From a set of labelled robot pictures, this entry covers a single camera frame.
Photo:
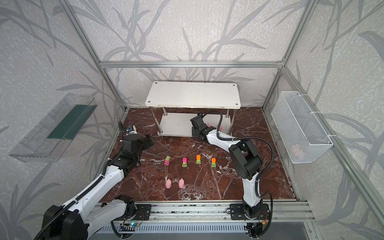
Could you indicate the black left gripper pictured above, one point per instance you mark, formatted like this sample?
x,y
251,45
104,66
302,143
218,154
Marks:
x,y
125,135

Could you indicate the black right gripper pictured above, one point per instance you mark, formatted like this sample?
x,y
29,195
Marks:
x,y
196,123

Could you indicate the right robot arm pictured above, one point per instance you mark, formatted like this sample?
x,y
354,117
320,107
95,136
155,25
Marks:
x,y
245,156

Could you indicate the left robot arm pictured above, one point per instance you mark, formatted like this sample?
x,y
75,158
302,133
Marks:
x,y
75,219

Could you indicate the white two-tier shelf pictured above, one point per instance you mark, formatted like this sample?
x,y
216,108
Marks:
x,y
191,95

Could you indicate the green truck orange load left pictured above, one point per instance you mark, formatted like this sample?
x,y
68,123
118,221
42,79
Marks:
x,y
198,159

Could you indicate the green truck orange load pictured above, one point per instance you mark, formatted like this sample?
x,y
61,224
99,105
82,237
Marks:
x,y
213,163
198,159

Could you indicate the green truck orange load right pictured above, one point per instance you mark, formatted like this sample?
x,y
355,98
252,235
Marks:
x,y
213,163

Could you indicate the pink green toy truck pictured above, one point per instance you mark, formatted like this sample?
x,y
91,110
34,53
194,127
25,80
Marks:
x,y
167,160

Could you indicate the pink toy in basket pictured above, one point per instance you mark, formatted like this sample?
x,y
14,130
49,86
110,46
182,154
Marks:
x,y
297,151

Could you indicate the clear plastic wall bin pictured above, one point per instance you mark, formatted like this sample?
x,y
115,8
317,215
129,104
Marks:
x,y
50,138

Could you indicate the white wire wall basket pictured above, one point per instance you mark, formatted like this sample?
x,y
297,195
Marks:
x,y
297,124

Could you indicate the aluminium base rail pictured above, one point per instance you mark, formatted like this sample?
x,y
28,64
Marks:
x,y
209,217

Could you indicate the aluminium frame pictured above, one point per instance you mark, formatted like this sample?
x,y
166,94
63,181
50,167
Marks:
x,y
360,180

